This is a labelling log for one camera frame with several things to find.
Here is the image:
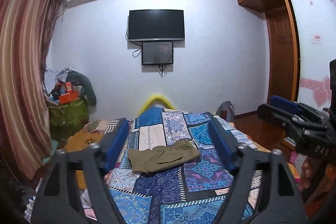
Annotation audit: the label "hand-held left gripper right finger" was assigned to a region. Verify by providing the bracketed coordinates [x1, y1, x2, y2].
[209, 116, 308, 224]

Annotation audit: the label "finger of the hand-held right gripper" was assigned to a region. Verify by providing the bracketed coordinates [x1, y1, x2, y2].
[257, 104, 305, 136]
[270, 95, 303, 116]

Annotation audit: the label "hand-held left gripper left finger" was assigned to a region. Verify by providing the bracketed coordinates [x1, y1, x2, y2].
[31, 118, 130, 224]

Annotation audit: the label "khaki pants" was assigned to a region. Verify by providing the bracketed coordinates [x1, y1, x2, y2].
[128, 139, 200, 174]

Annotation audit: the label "striped bed sheet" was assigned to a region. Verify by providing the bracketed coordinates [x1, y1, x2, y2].
[81, 119, 124, 134]

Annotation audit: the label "wooden lap desk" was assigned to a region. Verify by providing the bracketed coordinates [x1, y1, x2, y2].
[64, 132, 105, 153]

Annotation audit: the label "grey backpack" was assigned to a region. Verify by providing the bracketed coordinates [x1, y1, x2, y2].
[215, 101, 235, 123]

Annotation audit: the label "brown wooden door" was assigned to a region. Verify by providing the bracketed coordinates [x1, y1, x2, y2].
[265, 11, 300, 109]

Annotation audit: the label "white heart-print sliding door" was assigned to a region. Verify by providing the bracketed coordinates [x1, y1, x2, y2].
[286, 0, 336, 114]

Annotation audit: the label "green patterned bag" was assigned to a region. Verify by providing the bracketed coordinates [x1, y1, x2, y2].
[49, 101, 88, 135]

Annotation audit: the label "blue patchwork blanket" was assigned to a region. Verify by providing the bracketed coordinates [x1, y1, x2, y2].
[105, 106, 265, 224]

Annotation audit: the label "yellow bed board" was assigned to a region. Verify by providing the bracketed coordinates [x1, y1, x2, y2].
[139, 93, 177, 114]

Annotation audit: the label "orange box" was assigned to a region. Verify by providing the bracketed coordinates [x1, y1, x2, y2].
[58, 91, 79, 104]

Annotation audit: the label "white crumpled cloth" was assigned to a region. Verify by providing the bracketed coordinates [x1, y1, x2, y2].
[43, 68, 69, 90]

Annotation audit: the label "small black monitor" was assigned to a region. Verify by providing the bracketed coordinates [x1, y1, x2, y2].
[142, 41, 174, 65]

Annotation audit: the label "striped curtain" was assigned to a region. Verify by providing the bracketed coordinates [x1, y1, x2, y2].
[0, 0, 65, 182]

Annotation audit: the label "black wall television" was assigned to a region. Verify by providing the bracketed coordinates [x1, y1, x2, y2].
[128, 9, 185, 42]

